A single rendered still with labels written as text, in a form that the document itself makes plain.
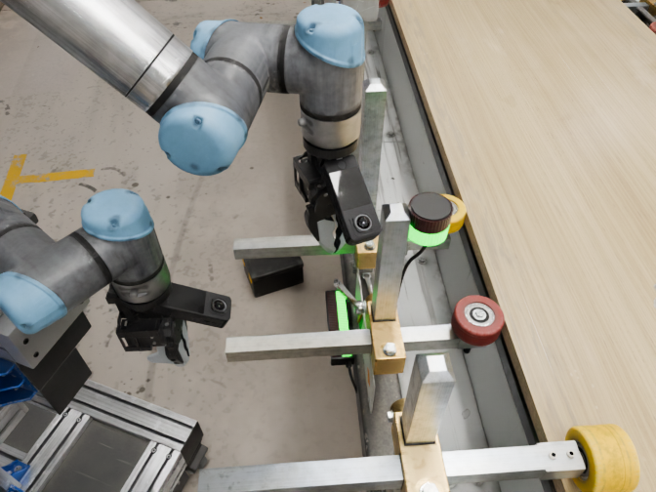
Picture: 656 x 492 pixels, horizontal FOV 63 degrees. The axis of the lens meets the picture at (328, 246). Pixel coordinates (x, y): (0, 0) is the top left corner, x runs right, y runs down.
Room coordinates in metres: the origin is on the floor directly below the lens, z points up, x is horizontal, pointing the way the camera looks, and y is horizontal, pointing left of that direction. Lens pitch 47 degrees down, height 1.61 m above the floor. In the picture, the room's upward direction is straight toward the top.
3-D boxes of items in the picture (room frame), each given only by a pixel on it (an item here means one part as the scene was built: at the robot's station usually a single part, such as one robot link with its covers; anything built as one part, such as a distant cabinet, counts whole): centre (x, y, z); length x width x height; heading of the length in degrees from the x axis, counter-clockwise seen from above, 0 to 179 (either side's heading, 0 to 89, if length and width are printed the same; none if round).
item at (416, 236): (0.53, -0.14, 1.08); 0.06 x 0.06 x 0.02
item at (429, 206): (0.53, -0.14, 1.01); 0.06 x 0.06 x 0.22; 4
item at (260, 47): (0.57, 0.10, 1.30); 0.11 x 0.11 x 0.08; 80
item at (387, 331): (0.51, -0.10, 0.85); 0.14 x 0.06 x 0.05; 4
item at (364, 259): (0.76, -0.08, 0.82); 0.14 x 0.06 x 0.05; 4
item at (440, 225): (0.53, -0.14, 1.10); 0.06 x 0.06 x 0.02
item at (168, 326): (0.46, 0.26, 0.97); 0.09 x 0.08 x 0.12; 94
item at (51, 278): (0.40, 0.34, 1.12); 0.11 x 0.11 x 0.08; 50
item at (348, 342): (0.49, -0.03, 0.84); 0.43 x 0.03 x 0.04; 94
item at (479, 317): (0.50, -0.24, 0.85); 0.08 x 0.08 x 0.11
